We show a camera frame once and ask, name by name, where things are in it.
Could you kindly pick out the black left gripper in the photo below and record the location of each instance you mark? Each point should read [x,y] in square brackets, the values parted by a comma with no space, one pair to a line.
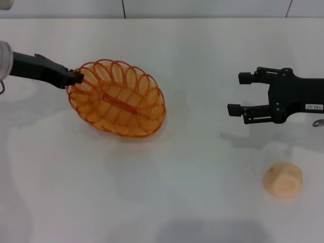
[33,69]

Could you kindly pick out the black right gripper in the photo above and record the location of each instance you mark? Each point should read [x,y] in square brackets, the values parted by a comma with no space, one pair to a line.
[296,97]

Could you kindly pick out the orange woven plastic basket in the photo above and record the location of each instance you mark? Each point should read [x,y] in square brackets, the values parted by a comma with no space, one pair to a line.
[119,101]

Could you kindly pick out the round beige bread roll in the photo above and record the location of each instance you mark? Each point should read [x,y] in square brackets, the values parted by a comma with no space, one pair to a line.
[283,180]

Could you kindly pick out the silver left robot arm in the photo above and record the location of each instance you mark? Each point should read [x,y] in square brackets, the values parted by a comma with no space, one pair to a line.
[5,59]

